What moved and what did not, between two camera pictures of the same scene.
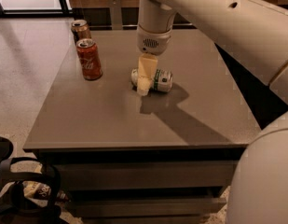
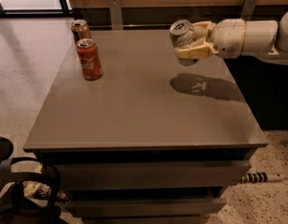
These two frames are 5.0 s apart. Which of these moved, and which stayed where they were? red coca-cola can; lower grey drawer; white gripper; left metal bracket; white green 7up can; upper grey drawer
Moved: white gripper; white green 7up can
Stayed: red coca-cola can; lower grey drawer; upper grey drawer; left metal bracket
